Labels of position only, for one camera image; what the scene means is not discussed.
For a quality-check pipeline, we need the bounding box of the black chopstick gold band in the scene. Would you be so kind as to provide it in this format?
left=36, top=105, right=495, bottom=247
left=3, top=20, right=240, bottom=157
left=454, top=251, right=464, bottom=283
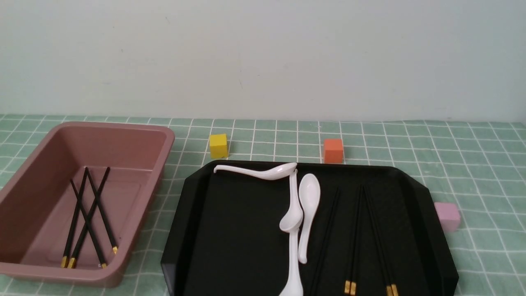
left=363, top=185, right=399, bottom=296
left=349, top=185, right=364, bottom=296
left=344, top=184, right=363, bottom=296
left=308, top=187, right=340, bottom=296
left=361, top=185, right=394, bottom=296

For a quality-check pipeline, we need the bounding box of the white spoon top horizontal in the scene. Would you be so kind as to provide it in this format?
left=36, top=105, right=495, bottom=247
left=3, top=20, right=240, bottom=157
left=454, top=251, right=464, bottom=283
left=213, top=162, right=297, bottom=180

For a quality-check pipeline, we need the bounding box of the yellow cube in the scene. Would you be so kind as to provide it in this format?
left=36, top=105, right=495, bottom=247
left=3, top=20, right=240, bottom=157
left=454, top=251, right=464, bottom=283
left=209, top=134, right=229, bottom=159

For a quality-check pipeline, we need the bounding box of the white spoon right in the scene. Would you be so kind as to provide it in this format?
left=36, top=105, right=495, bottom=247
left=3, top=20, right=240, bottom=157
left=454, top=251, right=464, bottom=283
left=298, top=173, right=321, bottom=264

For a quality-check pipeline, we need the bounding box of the orange cube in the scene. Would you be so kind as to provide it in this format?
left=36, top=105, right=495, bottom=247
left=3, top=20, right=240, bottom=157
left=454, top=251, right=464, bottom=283
left=323, top=138, right=344, bottom=164

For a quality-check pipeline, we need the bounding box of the white spoon middle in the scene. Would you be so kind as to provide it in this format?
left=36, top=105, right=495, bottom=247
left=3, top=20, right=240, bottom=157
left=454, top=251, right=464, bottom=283
left=279, top=170, right=304, bottom=233

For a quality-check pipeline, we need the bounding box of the black plastic tray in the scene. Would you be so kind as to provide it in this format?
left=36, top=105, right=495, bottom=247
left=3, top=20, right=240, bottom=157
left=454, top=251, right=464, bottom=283
left=160, top=160, right=459, bottom=296

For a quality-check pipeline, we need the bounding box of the white spoon bottom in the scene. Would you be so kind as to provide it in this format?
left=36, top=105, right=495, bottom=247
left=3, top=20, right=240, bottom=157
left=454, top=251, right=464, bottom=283
left=279, top=229, right=304, bottom=296

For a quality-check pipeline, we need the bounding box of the black chopstick in bin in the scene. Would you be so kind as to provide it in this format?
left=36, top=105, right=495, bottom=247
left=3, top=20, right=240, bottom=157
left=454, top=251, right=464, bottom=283
left=87, top=167, right=118, bottom=254
left=62, top=167, right=111, bottom=268
left=68, top=193, right=107, bottom=268
left=61, top=167, right=88, bottom=268

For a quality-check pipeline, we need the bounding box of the pink cube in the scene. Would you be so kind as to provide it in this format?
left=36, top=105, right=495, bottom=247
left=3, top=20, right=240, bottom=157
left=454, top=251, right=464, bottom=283
left=434, top=202, right=461, bottom=233

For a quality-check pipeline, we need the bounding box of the pink plastic bin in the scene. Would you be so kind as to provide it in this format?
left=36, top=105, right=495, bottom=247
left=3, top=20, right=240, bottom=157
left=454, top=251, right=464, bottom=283
left=0, top=122, right=175, bottom=288

